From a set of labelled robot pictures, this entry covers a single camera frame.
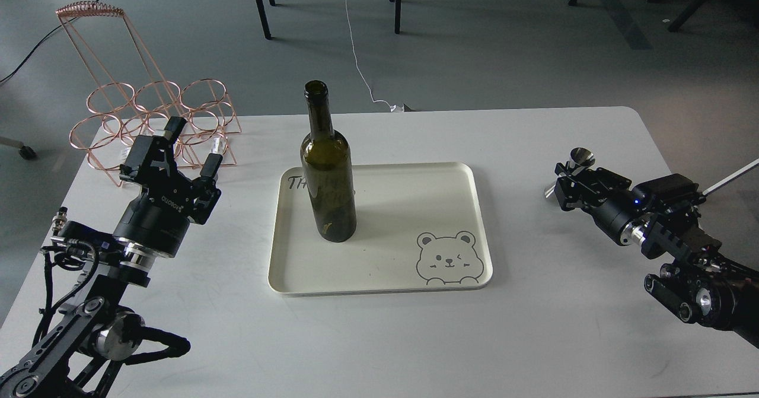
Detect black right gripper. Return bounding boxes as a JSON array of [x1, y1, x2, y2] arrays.
[[554, 168, 642, 245]]

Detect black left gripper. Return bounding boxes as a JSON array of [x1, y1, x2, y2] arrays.
[[113, 116, 223, 257]]

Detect silver metal jigger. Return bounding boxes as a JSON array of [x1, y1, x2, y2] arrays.
[[554, 147, 595, 177]]

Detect dark green wine bottle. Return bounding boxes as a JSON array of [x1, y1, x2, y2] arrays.
[[300, 80, 357, 242]]

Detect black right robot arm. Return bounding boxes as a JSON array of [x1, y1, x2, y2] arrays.
[[554, 164, 758, 346]]

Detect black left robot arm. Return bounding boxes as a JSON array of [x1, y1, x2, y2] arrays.
[[2, 116, 222, 397]]

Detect chair caster at left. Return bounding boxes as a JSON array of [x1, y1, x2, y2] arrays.
[[0, 136, 37, 160]]

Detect white chair base leg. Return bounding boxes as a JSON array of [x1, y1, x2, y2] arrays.
[[702, 158, 759, 198]]

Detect cream bear serving tray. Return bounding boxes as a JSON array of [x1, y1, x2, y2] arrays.
[[268, 162, 493, 296]]

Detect copper wire wine rack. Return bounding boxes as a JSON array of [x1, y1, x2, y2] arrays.
[[55, 1, 242, 186]]

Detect white cable on floor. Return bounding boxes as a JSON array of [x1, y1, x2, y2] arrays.
[[337, 0, 406, 113]]

